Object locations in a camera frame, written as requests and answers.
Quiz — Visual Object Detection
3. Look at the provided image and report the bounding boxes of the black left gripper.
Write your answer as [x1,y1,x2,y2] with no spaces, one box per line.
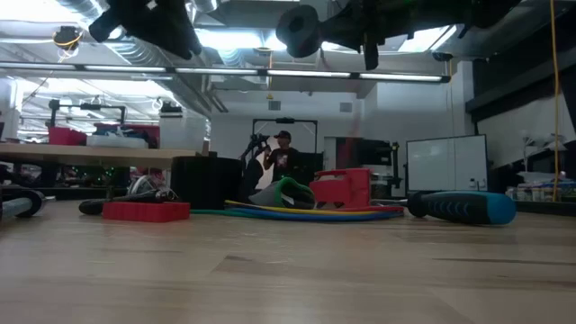
[88,0,203,61]

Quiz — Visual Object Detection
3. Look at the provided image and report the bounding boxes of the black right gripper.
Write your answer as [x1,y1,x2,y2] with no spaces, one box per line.
[317,0,419,71]

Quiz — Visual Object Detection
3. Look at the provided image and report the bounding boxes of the black cord spool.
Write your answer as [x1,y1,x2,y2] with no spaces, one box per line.
[275,4,323,59]

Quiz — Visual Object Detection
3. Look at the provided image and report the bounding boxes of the green and grey object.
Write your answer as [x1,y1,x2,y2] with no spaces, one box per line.
[248,176,318,211]

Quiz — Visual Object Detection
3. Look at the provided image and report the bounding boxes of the long ceiling light bar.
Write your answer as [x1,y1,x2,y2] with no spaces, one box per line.
[0,62,451,85]

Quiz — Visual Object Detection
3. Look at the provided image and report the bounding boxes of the black pipe rig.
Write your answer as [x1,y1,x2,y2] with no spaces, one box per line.
[47,98,127,130]

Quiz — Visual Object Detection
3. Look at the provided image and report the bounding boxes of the yellow ceiling pendant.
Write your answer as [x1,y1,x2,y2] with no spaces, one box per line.
[265,58,275,101]

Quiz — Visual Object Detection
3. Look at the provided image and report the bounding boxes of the white tray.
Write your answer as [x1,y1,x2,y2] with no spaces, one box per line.
[85,134,149,149]

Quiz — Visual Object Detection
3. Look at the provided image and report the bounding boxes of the small red bin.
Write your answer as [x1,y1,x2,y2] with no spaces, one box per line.
[48,126,88,147]

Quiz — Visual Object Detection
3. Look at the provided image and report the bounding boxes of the black machine cabinet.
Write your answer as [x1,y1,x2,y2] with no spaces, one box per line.
[335,136,402,190]

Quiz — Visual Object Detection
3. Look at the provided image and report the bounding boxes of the wooden workbench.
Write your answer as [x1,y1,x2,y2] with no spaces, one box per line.
[0,142,211,171]

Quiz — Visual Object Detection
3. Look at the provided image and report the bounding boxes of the person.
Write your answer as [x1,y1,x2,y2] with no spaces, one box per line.
[263,130,303,184]

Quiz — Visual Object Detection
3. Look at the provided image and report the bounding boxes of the black ribbed box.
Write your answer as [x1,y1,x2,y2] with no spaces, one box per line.
[170,156,244,211]

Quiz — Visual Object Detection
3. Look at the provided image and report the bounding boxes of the red plastic printed holder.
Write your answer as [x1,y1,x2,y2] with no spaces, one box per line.
[310,168,373,211]

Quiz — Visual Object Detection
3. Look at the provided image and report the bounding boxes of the small black hand tool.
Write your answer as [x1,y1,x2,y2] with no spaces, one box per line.
[78,188,180,216]

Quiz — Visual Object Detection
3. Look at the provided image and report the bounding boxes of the red finned heat sink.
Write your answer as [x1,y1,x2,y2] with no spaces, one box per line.
[102,201,192,224]

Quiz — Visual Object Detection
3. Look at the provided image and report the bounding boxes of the whiteboard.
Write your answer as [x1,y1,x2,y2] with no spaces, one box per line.
[406,134,489,194]

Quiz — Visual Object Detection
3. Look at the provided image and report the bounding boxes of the black C-clamp silver screw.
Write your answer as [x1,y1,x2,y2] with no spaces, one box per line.
[0,188,56,221]

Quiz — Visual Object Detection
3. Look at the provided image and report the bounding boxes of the cluttered side table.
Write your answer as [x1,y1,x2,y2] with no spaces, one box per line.
[503,170,576,212]

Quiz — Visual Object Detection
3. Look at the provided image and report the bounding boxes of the black yellow ceiling cable reel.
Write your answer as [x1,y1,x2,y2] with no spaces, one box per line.
[51,25,85,59]

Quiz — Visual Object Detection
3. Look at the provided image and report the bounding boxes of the black monitor stand frame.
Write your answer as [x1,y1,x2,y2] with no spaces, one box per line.
[250,117,319,157]

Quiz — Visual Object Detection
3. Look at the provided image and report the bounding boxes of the grey duct tape roll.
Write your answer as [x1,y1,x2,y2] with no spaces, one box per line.
[127,175,175,202]

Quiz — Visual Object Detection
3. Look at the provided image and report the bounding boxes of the yellow coiled cable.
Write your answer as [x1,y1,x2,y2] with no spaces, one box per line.
[220,200,377,216]

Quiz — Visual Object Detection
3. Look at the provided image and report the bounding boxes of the multicoloured wire coil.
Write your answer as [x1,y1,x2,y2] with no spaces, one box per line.
[341,204,407,214]

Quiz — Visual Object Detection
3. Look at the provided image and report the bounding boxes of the multicolour cable loop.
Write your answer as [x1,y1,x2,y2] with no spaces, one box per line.
[191,208,253,220]

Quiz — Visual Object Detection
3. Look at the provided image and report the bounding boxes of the coloured cables bundle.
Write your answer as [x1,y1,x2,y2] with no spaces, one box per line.
[224,207,405,223]

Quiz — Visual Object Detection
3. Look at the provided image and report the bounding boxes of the blue and black tool handle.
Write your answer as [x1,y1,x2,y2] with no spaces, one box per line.
[373,190,518,226]

